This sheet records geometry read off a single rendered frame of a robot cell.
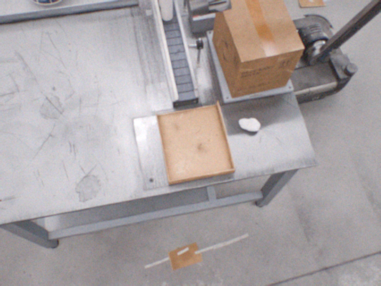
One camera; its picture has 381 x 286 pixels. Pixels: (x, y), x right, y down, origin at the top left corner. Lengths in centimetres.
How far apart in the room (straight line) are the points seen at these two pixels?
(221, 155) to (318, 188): 108
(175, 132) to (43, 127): 53
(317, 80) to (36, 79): 159
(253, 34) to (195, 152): 49
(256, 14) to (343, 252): 148
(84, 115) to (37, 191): 35
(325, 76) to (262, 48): 114
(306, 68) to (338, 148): 54
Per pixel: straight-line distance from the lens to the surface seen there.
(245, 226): 240
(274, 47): 152
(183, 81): 168
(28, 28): 200
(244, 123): 164
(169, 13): 182
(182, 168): 157
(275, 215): 244
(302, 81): 254
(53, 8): 197
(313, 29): 255
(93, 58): 183
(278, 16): 161
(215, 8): 133
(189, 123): 164
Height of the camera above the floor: 233
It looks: 68 degrees down
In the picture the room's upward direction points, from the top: 5 degrees clockwise
